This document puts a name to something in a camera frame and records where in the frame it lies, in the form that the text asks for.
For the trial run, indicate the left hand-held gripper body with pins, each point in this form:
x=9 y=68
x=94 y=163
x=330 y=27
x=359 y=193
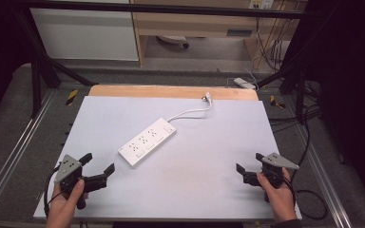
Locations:
x=67 y=167

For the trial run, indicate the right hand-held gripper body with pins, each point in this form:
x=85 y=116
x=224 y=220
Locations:
x=277 y=161

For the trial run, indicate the person's right hand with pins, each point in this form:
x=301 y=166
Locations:
x=278 y=198

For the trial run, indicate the person's left hand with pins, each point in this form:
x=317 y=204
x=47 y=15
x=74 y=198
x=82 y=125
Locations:
x=62 y=207

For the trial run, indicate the white table mat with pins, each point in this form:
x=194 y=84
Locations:
x=183 y=177

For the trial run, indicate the person's dark right sleeve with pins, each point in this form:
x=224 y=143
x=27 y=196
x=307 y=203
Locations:
x=287 y=224

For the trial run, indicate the white floor power strip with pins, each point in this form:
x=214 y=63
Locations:
x=244 y=83

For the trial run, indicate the black metal stand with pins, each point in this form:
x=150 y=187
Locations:
x=38 y=76
x=299 y=85

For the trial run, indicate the white power plug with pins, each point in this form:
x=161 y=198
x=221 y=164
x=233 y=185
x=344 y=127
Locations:
x=207 y=96

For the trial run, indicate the white cabinet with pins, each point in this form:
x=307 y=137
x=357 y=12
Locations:
x=85 y=33

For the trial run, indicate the office chair base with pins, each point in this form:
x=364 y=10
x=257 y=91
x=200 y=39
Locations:
x=174 y=40

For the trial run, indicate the light wooden desk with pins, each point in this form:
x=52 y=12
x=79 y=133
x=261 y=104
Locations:
x=199 y=23

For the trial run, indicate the aluminium floor rail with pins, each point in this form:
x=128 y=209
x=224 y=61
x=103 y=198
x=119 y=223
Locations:
x=11 y=158
x=324 y=180

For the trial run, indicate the white wall socket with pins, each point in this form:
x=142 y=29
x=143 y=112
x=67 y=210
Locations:
x=261 y=3

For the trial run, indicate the black metal frame bar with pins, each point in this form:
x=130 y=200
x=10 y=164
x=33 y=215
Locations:
x=171 y=9

